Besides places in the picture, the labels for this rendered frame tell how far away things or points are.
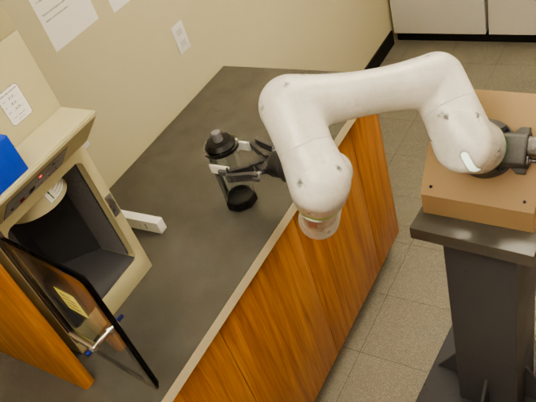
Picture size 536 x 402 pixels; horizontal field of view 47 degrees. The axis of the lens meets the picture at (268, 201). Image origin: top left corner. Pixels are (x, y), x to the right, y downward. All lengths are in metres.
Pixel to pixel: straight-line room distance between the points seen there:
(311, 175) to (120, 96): 1.26
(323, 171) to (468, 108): 0.42
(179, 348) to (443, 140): 0.82
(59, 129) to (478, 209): 1.03
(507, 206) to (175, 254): 0.93
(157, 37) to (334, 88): 1.27
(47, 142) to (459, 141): 0.89
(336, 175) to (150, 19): 1.39
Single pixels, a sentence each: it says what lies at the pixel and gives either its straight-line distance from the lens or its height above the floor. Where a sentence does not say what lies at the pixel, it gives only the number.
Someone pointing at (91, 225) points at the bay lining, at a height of 1.12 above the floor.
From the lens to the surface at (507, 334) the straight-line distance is 2.03.
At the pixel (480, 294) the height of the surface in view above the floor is 0.65.
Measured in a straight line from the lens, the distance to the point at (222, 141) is 1.79.
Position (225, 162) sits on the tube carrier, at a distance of 1.79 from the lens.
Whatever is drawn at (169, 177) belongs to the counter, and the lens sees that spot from 2.16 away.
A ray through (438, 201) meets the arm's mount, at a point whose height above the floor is 0.99.
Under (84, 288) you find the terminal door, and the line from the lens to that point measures 1.25.
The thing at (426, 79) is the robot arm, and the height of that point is 1.40.
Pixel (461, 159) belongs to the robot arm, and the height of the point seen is 1.25.
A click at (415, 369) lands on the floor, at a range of 2.56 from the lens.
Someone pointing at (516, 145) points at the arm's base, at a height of 1.17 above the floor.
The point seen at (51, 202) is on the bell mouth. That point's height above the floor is 1.33.
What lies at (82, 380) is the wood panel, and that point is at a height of 0.98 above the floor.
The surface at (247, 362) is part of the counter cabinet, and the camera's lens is 1.91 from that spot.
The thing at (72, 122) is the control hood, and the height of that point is 1.51.
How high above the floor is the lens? 2.16
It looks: 40 degrees down
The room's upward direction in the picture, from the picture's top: 20 degrees counter-clockwise
